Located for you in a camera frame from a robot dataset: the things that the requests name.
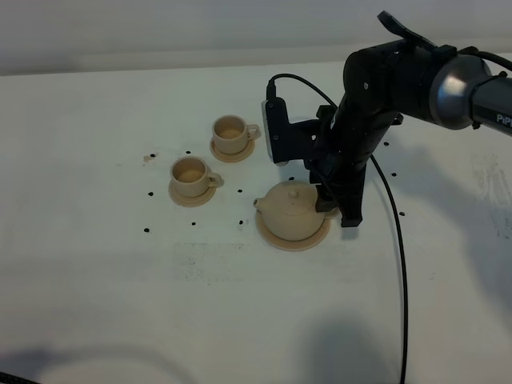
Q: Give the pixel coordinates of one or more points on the beige far cup saucer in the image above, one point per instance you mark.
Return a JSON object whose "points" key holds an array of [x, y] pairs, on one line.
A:
{"points": [[232, 157]]}

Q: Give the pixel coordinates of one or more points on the beige teapot saucer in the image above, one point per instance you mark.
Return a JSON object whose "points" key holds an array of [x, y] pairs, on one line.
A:
{"points": [[287, 245]]}

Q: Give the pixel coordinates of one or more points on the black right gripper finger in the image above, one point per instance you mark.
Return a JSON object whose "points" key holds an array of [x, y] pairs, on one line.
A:
{"points": [[350, 195], [325, 203]]}

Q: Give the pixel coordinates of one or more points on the beige near teacup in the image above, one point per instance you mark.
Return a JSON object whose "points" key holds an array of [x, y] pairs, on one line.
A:
{"points": [[191, 177]]}

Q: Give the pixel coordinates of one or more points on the beige teacup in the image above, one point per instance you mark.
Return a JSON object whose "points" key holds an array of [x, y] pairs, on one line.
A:
{"points": [[231, 134], [191, 177]]}

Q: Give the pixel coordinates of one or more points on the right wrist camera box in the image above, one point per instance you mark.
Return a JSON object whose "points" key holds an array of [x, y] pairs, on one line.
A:
{"points": [[275, 119]]}

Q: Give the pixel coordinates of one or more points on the beige cup saucer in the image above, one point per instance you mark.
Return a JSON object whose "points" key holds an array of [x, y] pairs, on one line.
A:
{"points": [[232, 157], [190, 201]]}

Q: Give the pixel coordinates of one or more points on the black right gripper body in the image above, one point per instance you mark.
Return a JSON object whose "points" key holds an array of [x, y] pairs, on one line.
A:
{"points": [[336, 145]]}

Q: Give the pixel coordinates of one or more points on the beige near cup saucer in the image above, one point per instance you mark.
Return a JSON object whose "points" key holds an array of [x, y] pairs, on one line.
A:
{"points": [[190, 201]]}

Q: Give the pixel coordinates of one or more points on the beige ceramic teapot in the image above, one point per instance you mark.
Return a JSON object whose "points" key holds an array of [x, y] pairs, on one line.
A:
{"points": [[288, 210]]}

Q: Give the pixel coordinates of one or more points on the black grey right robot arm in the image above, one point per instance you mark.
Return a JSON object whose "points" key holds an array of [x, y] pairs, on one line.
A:
{"points": [[411, 76]]}

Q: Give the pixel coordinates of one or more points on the beige far teacup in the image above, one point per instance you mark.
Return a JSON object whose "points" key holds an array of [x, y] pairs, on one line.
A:
{"points": [[231, 134]]}

